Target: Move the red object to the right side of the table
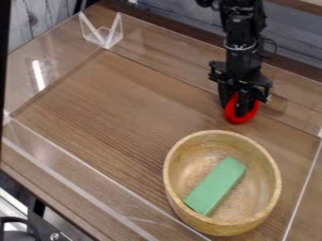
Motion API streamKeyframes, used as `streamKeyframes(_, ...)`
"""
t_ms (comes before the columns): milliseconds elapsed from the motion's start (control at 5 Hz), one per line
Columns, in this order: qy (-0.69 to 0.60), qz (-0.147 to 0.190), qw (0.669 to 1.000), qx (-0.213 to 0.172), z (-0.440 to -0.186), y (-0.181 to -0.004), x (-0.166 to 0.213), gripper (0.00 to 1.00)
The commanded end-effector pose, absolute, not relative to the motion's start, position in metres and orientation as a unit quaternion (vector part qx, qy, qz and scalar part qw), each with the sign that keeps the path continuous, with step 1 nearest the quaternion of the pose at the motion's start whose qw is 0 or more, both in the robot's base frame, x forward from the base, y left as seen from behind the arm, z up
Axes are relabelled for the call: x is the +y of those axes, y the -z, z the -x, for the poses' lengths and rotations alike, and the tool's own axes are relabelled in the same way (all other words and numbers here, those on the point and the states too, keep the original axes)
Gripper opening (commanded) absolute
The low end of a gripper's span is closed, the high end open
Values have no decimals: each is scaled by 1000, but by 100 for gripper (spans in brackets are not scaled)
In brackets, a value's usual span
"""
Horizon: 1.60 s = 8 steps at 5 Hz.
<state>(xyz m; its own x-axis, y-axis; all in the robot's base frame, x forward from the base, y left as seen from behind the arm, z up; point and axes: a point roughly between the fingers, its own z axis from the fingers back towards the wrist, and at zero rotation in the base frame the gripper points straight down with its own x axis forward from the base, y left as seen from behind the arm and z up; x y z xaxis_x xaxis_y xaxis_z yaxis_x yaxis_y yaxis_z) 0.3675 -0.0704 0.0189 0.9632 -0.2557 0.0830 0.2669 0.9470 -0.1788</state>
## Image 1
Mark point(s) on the black vertical post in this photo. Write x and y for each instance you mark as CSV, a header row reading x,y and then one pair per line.
x,y
4,44

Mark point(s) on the black metal table frame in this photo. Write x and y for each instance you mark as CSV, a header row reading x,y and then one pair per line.
x,y
41,229

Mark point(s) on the green rectangular block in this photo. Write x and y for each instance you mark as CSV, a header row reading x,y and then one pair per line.
x,y
208,193

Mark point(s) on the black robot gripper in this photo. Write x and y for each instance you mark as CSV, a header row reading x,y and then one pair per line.
x,y
239,74

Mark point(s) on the oval wooden bowl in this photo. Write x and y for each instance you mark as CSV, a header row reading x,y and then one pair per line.
x,y
247,205

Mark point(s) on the clear acrylic corner bracket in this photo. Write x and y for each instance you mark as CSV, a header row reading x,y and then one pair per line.
x,y
104,37

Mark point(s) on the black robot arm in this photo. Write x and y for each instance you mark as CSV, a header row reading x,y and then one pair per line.
x,y
243,20

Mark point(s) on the red plush radish toy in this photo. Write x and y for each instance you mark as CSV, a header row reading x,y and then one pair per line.
x,y
230,111

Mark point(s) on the clear acrylic enclosure walls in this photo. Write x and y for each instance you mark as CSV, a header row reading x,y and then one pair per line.
x,y
95,114

